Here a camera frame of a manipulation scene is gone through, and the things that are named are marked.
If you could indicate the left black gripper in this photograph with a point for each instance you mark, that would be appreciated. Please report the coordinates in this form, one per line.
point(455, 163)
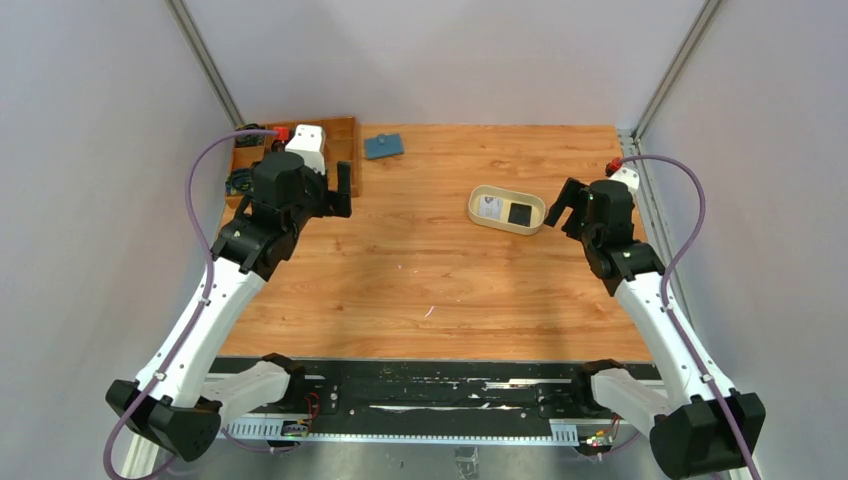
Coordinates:
point(333, 198)

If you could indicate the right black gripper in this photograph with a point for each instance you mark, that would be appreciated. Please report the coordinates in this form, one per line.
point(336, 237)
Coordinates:
point(573, 206)

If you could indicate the black card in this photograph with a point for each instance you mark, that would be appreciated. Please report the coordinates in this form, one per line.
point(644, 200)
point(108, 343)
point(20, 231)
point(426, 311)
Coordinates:
point(520, 214)

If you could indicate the blue card holder wallet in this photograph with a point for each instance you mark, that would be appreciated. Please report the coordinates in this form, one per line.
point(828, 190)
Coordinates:
point(383, 145)

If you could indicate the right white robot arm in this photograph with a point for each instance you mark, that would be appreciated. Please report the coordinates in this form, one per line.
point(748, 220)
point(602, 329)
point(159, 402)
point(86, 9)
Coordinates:
point(702, 424)

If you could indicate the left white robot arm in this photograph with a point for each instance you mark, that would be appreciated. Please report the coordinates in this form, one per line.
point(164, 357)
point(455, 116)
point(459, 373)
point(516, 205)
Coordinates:
point(169, 402)

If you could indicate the white printed card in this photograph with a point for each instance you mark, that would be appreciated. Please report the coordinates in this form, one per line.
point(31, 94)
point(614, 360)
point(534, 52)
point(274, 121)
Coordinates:
point(490, 207)

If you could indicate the cream oval tray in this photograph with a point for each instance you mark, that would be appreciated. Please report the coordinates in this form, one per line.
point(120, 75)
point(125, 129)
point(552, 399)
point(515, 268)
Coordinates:
point(508, 196)

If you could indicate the wooden compartment organizer box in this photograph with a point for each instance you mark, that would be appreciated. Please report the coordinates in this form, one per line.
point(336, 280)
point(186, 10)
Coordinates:
point(341, 144)

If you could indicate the black coiled item bottom-left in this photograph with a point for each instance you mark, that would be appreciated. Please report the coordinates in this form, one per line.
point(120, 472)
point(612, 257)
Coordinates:
point(239, 182)

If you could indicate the black coiled item top-left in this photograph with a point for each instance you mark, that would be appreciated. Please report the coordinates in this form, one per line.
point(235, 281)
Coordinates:
point(248, 135)

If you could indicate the black mounting base rail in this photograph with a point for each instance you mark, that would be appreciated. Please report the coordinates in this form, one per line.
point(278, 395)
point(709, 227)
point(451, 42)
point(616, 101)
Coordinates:
point(428, 401)

